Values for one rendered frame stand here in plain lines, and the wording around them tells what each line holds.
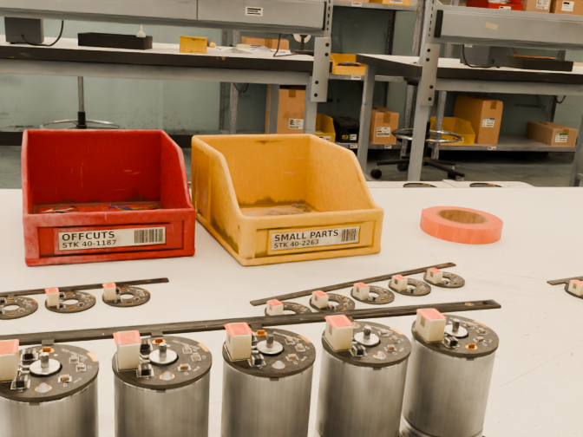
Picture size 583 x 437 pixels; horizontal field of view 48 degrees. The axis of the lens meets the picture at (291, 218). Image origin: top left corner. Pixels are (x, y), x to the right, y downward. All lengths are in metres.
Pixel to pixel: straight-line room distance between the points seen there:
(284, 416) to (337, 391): 0.02
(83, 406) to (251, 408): 0.04
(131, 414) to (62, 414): 0.02
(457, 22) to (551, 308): 2.34
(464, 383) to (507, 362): 0.14
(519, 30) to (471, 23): 0.21
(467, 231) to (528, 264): 0.05
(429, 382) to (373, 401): 0.02
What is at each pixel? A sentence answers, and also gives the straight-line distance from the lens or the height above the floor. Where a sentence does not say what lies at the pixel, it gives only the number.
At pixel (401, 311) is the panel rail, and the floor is 0.81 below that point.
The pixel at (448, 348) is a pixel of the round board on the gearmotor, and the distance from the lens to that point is 0.19.
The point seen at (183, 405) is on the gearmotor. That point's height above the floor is 0.81.
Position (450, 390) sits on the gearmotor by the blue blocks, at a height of 0.80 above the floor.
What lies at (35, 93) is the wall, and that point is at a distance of 4.55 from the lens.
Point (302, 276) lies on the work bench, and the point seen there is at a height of 0.75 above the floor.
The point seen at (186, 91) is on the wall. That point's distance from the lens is 4.55.
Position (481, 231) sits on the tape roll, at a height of 0.76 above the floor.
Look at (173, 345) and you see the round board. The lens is 0.18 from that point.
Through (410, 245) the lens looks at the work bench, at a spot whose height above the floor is 0.75.
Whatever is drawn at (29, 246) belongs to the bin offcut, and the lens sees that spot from 0.41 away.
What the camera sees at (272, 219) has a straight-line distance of 0.40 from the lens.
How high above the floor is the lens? 0.90
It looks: 17 degrees down
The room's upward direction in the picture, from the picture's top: 4 degrees clockwise
